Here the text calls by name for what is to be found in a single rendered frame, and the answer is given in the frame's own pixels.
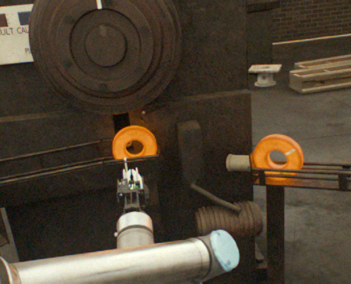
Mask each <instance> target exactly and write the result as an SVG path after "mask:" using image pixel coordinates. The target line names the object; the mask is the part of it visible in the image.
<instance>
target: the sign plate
mask: <svg viewBox="0 0 351 284"><path fill-rule="evenodd" d="M33 5H34V4H31V5H15V6H8V7H0V14H5V19H6V24H7V26H1V27H0V65H3V64H14V63H20V62H33V61H34V60H33V58H32V54H31V52H30V47H29V42H28V24H23V25H21V23H20V18H19V15H18V13H24V12H31V9H32V7H33Z"/></svg>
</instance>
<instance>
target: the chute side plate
mask: <svg viewBox="0 0 351 284"><path fill-rule="evenodd" d="M125 163H126V165H127V169H128V171H129V170H130V169H133V170H135V171H136V168H137V172H138V174H146V173H151V172H155V173H156V179H157V181H158V180H161V176H160V167H159V161H158V158H151V159H145V160H133V161H128V162H119V163H113V164H104V167H103V164H101V165H98V166H92V167H89V168H83V169H78V170H72V171H69V172H63V173H57V174H52V175H48V176H42V177H39V178H33V179H27V180H23V181H18V182H15V183H6V184H2V185H0V208H5V207H8V206H14V205H17V204H26V203H29V202H35V201H38V200H42V199H50V198H53V197H59V196H62V195H67V194H74V193H79V192H83V191H88V190H92V189H99V188H103V187H108V186H113V185H117V179H118V180H119V183H121V179H123V178H124V176H123V170H124V169H125ZM104 169H105V171H104ZM125 172H126V169H125Z"/></svg>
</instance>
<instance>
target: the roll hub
mask: <svg viewBox="0 0 351 284"><path fill-rule="evenodd" d="M104 1H105V0H100V2H101V8H99V9H98V6H97V0H80V1H77V2H76V3H75V4H74V5H73V6H71V7H70V8H69V9H68V11H67V12H66V13H65V14H64V16H63V18H62V19H61V21H60V25H59V27H58V30H57V35H56V36H57V54H58V55H59V59H60V61H61V63H62V64H63V63H64V60H66V59H70V60H71V61H72V65H71V67H65V65H64V64H63V67H64V69H65V70H66V72H67V73H68V74H69V75H70V76H71V77H72V78H73V79H74V80H75V81H76V82H77V83H79V84H80V85H82V86H83V87H86V88H88V89H90V90H92V91H98V92H102V93H113V92H120V91H123V90H125V89H127V88H130V87H132V86H133V85H134V84H136V83H137V82H138V81H139V80H141V78H142V77H143V76H144V75H145V73H146V72H147V70H148V68H149V65H150V64H151V61H152V58H153V50H154V42H153V34H152V32H151V28H150V27H149V24H148V22H147V20H146V19H145V17H144V15H143V14H142V13H141V12H140V11H139V9H137V8H136V7H135V6H134V5H133V4H131V3H130V2H129V1H127V0H112V1H113V4H112V6H109V7H107V6H106V5H105V3H104ZM69 15H71V16H72V17H73V18H74V21H73V23H72V24H67V23H66V22H65V17H66V16H69ZM143 25H146V26H147V28H148V31H147V33H143V34H142V32H141V31H140V27H141V26H143ZM138 67H142V68H143V70H144V73H143V75H140V76H138V75H137V73H136V71H137V68H138ZM100 83H105V84H106V85H107V89H106V91H100V89H99V85H100Z"/></svg>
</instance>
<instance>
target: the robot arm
mask: <svg viewBox="0 0 351 284"><path fill-rule="evenodd" d="M132 175H133V180H131V179H132ZM123 176H124V178H123V179H121V183H119V180H118V179H117V193H116V195H117V198H118V201H117V202H118V204H120V209H121V210H123V212H124V213H123V214H122V215H121V216H120V219H119V220H118V222H117V224H116V229H117V233H115V236H116V237H117V249H114V250H106V251H101V252H93V253H86V254H75V255H70V256H61V257H57V258H48V259H42V260H34V261H29V262H16V263H11V264H9V263H7V262H6V261H5V260H4V259H3V258H2V257H1V256H0V284H202V282H204V281H207V280H208V279H211V278H214V277H215V276H218V275H219V274H223V273H225V272H229V271H231V269H234V268H235V267H236V266H237V265H238V262H239V251H238V249H237V246H236V243H235V241H234V239H233V238H232V237H231V236H230V235H229V234H228V233H227V232H226V231H224V230H217V231H212V232H211V234H209V235H206V236H203V237H195V238H188V239H186V240H181V241H173V242H164V243H155V244H154V238H153V225H152V221H151V218H150V217H149V216H148V215H147V214H146V213H145V212H144V211H143V209H145V207H146V206H148V205H147V201H148V200H149V189H148V187H147V186H146V185H145V184H144V181H143V177H142V176H140V175H139V174H138V172H137V168H136V171H135V170H133V169H130V170H129V171H128V172H127V173H126V172H125V169H124V170H123Z"/></svg>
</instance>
